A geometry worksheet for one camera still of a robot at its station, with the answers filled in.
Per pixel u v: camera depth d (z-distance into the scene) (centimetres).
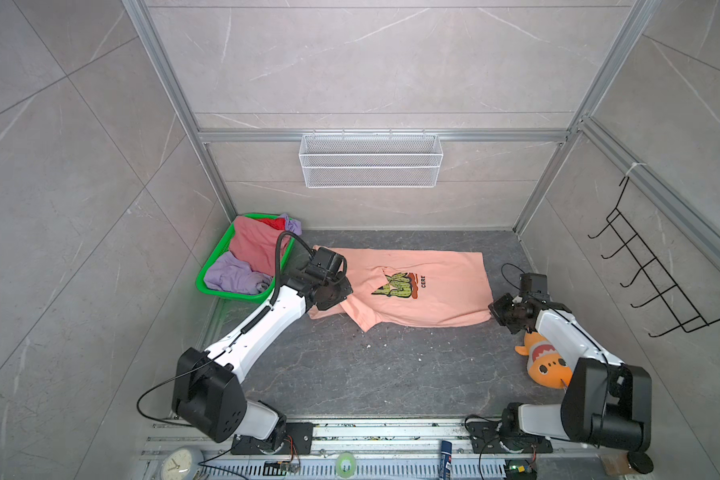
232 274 98
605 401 42
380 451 73
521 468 70
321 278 61
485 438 73
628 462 63
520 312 67
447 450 71
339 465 70
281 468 70
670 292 64
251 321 47
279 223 107
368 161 101
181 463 67
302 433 75
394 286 104
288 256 100
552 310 60
